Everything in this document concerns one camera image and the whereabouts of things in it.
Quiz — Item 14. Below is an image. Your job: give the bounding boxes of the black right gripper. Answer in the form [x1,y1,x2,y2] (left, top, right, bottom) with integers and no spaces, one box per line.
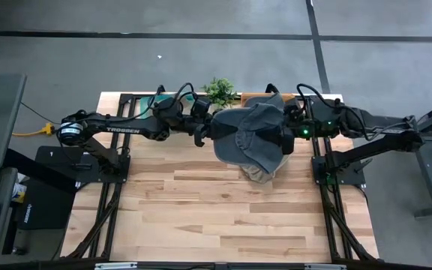
[266,110,314,155]

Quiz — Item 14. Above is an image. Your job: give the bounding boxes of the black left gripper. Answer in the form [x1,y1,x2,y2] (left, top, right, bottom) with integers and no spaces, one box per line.
[185,112,239,148]

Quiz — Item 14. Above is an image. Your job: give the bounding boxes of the beige cap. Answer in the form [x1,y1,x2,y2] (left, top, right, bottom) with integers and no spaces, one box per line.
[240,154,291,185]

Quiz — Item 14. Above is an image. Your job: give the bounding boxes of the potted green plant white pot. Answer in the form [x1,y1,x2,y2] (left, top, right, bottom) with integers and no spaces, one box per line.
[202,76,239,110]

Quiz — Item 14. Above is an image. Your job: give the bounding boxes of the orange translucent plastic bin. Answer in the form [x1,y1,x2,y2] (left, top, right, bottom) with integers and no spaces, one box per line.
[240,92,296,108]

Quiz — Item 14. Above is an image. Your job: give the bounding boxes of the green translucent plastic bin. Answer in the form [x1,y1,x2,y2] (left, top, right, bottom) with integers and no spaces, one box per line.
[139,93,197,120]

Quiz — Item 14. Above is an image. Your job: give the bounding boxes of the black bag with white logo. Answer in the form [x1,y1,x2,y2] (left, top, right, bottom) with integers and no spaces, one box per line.
[14,177,77,231]

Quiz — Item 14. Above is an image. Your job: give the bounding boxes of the small yellow white package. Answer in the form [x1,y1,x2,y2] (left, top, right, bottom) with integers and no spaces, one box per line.
[11,181,29,204]

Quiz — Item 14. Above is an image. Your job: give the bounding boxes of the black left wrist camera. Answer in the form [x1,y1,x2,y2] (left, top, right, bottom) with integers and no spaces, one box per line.
[191,96,212,118]

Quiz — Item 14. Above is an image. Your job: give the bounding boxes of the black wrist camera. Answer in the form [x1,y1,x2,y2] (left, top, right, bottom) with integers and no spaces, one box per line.
[284,97,304,113]
[191,96,212,118]

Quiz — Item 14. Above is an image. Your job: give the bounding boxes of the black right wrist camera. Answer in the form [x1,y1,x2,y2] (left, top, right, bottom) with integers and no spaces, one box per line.
[284,97,304,113]

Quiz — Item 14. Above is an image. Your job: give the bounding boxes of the black metal table frame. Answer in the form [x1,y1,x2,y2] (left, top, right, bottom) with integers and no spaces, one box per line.
[65,92,381,263]

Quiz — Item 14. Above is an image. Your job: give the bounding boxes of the white metal bracket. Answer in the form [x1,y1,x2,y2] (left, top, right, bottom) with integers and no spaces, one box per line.
[304,263,348,270]
[94,262,139,270]

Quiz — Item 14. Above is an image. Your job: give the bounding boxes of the yellow extension cord plug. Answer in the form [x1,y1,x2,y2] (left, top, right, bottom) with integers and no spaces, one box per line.
[11,123,56,138]

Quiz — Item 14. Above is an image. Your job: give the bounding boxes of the thin black floor cable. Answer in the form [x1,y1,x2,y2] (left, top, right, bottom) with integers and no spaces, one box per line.
[20,101,62,125]

